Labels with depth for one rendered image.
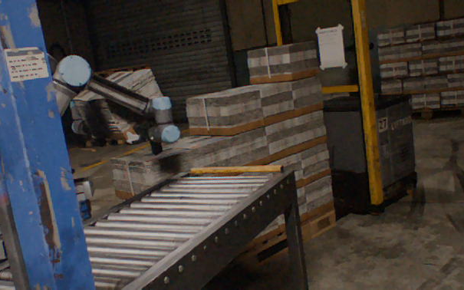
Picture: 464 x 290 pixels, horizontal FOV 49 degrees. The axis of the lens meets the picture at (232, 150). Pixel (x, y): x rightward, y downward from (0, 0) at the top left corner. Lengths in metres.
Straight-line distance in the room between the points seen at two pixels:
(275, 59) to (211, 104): 0.62
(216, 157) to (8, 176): 2.17
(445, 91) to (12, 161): 7.03
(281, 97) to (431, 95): 4.53
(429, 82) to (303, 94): 4.31
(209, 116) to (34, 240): 2.34
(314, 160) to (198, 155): 1.00
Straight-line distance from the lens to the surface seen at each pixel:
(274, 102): 3.18
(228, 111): 2.91
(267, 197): 1.83
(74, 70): 2.05
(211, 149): 2.82
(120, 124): 2.43
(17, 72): 0.72
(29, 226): 0.75
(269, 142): 3.15
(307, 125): 3.42
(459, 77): 7.49
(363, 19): 3.65
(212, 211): 1.70
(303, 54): 3.41
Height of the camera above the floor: 1.29
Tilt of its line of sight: 11 degrees down
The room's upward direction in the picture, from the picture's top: 8 degrees counter-clockwise
